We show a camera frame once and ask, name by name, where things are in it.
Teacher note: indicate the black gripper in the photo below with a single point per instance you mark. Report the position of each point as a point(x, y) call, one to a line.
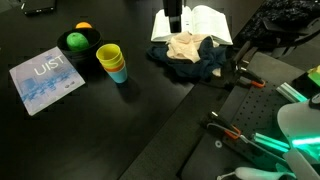
point(172, 7)

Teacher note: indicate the yellow-green plastic cup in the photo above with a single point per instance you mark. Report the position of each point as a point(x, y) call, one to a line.
point(108, 52)

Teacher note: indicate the orange plastic cup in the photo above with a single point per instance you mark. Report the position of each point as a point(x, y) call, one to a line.
point(116, 69)

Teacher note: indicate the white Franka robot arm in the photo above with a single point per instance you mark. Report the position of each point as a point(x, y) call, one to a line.
point(296, 123)

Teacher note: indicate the beige cloth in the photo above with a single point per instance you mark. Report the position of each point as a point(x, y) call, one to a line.
point(181, 46)

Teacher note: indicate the open white book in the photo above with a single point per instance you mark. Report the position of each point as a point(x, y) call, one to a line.
point(206, 21)

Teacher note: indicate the navy blue cloth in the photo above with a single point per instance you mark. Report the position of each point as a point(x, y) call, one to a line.
point(203, 65)

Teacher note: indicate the blue plastic cup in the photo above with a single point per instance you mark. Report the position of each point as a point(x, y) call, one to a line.
point(118, 76)

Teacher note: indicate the black bowl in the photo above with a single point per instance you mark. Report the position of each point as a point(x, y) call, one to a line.
point(95, 38)

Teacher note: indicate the black orange clamp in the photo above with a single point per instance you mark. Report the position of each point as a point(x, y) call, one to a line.
point(226, 128)
point(250, 79)

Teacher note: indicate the orange fruit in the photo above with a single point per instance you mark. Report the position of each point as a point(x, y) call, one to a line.
point(83, 25)

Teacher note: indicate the green ball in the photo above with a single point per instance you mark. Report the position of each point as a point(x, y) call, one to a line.
point(77, 41)

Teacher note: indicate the black fleece jacket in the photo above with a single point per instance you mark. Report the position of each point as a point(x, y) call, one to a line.
point(283, 13)

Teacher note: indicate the black perforated board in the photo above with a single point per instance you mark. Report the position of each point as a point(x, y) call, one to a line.
point(263, 106)

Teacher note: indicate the small metal washer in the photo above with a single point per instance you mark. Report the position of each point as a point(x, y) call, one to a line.
point(218, 144)

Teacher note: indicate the black flat device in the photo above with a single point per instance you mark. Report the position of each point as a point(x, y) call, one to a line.
point(38, 6)

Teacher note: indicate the UIST booklet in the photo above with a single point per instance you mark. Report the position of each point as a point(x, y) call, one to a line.
point(46, 81)

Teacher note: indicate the green box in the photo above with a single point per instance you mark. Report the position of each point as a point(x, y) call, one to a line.
point(315, 76)

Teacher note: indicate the aluminium rail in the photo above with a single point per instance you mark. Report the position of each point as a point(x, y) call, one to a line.
point(290, 92)
point(270, 142)

